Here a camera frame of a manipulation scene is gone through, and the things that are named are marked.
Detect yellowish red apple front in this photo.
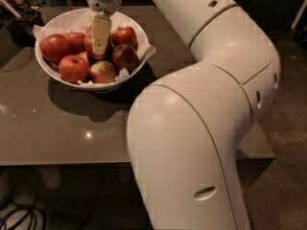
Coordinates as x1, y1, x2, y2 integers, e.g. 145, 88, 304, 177
89, 60, 117, 83

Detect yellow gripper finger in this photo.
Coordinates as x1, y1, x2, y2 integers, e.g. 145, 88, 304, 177
92, 13, 112, 56

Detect small red apple middle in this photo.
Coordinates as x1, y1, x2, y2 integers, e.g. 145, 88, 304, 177
77, 52, 94, 66

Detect white bowl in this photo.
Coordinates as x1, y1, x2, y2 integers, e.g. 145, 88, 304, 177
34, 7, 151, 93

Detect dark bag on counter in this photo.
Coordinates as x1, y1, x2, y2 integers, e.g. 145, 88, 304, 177
0, 0, 44, 46

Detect black cables on floor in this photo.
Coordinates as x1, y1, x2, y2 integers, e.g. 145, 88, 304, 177
0, 184, 48, 230

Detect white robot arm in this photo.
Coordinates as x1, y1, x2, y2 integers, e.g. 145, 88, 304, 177
127, 0, 280, 230

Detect white paper liner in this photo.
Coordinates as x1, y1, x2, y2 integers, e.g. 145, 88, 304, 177
33, 3, 157, 88

